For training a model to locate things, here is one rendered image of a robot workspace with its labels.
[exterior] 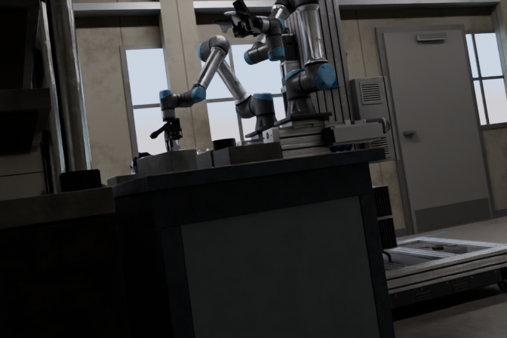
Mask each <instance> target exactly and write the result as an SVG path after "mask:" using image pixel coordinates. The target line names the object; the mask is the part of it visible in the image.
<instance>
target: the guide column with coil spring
mask: <svg viewBox="0 0 507 338"><path fill-rule="evenodd" d="M32 53H33V60H34V67H35V80H36V87H37V88H50V91H51V104H52V108H51V112H50V115H49V117H48V121H47V124H46V126H45V130H44V131H42V132H41V134H42V141H43V147H44V154H45V167H46V174H47V182H48V194H54V193H60V181H59V175H61V174H62V173H65V165H64V158H63V146H62V139H61V132H60V120H59V112H58V106H57V93H56V87H55V80H54V68H53V60H52V53H51V41H50V34H49V28H48V15H47V8H46V1H44V0H40V11H39V19H38V31H37V37H36V44H35V50H33V51H32Z"/></svg>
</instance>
